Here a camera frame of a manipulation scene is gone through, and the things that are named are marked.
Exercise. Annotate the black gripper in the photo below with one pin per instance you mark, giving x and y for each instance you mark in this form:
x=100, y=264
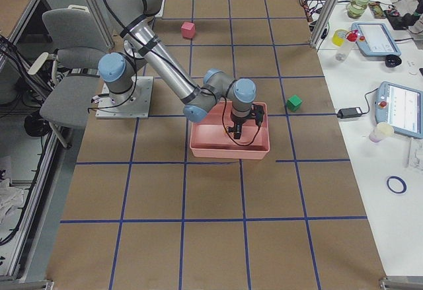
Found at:
x=237, y=122

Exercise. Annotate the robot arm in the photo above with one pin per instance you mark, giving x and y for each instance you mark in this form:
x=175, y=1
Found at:
x=129, y=18

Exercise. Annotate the pink plastic bin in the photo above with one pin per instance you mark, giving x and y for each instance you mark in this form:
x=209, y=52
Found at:
x=208, y=138

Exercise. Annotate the green cube near bin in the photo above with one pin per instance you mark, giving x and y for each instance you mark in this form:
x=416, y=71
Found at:
x=293, y=103

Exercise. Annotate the black power adapter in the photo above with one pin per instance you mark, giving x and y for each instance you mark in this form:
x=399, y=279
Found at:
x=353, y=112

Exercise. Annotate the pink cube centre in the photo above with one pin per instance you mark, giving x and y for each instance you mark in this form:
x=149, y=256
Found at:
x=188, y=30

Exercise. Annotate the clear squeeze bottle red cap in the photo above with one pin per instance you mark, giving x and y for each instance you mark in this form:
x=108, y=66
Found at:
x=347, y=45

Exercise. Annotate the yellow tape roll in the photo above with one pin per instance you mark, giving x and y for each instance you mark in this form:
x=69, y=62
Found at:
x=339, y=37

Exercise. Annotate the white paper cup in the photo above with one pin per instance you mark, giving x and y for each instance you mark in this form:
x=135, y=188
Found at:
x=381, y=131

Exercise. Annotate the teach pendant near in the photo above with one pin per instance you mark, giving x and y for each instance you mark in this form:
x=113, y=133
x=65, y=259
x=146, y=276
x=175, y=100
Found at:
x=400, y=107

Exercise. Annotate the teach pendant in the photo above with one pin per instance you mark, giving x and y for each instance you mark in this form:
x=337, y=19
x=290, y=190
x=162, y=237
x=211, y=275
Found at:
x=375, y=40
x=400, y=107

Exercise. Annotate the teach pendant far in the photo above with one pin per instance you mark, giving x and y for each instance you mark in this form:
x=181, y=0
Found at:
x=375, y=40

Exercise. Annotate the black round container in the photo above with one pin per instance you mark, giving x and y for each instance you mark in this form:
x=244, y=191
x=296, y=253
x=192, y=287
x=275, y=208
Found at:
x=392, y=61

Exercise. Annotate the grey office chair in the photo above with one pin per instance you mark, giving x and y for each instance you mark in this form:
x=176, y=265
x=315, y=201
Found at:
x=79, y=47

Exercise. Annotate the white crumpled cloth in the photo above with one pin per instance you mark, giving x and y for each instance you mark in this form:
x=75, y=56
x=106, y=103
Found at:
x=11, y=198

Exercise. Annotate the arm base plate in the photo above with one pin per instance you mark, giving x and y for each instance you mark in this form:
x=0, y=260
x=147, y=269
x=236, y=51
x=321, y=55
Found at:
x=134, y=103

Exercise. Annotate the aluminium frame post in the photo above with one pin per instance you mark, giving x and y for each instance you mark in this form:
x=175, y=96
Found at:
x=322, y=22

